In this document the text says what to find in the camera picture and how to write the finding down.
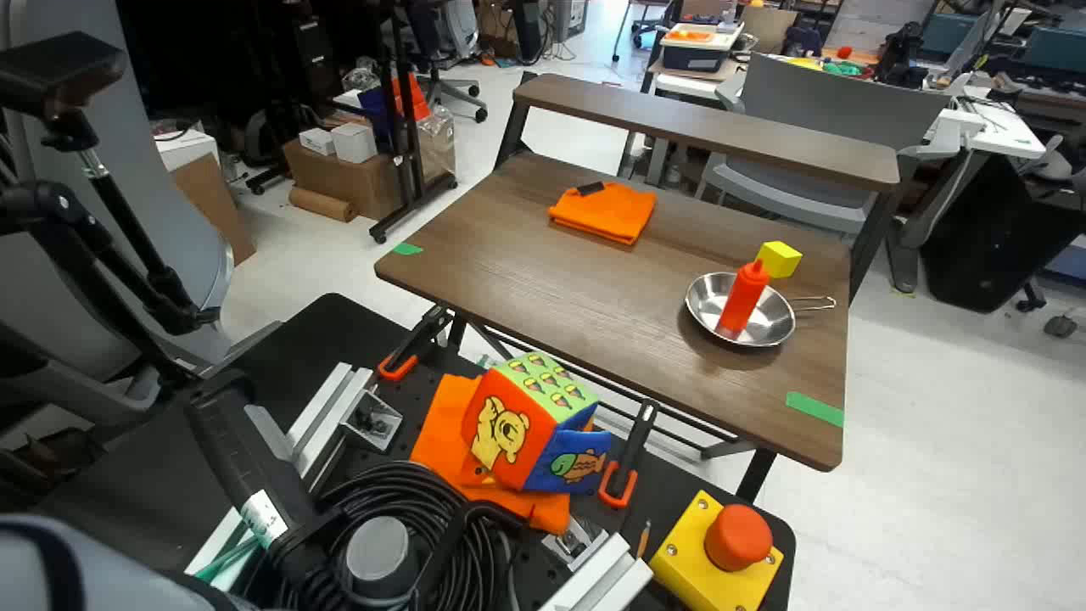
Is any orange towel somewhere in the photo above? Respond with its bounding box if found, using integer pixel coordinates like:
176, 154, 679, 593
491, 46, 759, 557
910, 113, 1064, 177
547, 178, 662, 250

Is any brown wooden table with shelf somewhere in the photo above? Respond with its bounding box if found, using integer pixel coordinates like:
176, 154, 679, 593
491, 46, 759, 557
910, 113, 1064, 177
374, 71, 901, 475

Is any colourful plush cube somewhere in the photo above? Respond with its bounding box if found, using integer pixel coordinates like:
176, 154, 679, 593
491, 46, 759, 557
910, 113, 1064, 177
458, 348, 620, 495

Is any silver metal pan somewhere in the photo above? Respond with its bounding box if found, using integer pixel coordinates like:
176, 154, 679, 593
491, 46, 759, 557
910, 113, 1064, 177
682, 266, 840, 354

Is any large cardboard box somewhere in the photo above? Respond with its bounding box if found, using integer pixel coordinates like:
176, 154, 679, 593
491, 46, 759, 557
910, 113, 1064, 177
283, 108, 460, 225

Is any black floor stand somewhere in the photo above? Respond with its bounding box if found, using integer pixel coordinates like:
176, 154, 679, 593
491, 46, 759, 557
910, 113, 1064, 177
367, 0, 460, 244

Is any yellow cube block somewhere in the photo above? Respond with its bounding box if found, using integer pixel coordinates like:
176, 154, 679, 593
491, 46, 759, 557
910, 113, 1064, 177
752, 238, 805, 285

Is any grey office chair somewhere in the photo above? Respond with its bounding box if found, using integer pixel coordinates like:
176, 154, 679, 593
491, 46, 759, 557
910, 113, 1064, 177
692, 50, 956, 239

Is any long green tape strip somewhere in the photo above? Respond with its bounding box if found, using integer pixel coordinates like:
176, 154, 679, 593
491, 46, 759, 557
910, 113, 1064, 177
783, 389, 847, 431

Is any grey round cap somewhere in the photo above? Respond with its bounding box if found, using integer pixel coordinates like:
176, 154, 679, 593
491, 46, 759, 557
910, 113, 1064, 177
337, 513, 422, 604

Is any yellow box with red button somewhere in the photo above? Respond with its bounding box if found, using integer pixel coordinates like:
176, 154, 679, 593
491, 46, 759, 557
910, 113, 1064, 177
648, 487, 787, 611

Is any tall cardboard box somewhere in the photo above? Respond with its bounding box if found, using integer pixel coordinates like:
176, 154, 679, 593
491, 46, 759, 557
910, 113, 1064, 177
166, 148, 259, 266

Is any black base platform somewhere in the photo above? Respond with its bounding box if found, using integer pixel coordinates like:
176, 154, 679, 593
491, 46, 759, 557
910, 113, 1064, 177
20, 290, 796, 611

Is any black bag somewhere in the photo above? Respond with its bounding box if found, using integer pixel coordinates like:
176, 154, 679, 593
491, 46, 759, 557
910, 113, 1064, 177
915, 148, 1086, 315

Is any black clamp with orange handle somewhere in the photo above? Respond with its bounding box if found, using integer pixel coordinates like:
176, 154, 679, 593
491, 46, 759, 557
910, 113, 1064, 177
374, 300, 455, 386
594, 399, 662, 517

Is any aluminium profile rail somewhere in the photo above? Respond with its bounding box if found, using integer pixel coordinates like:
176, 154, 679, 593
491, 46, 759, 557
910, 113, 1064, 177
283, 358, 375, 477
537, 527, 659, 611

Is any black cable coil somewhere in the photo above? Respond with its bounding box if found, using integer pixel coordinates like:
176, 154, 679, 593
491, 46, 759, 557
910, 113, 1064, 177
241, 459, 524, 611

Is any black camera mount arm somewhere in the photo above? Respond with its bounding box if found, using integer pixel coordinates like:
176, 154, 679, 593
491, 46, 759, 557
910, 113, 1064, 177
0, 29, 241, 392

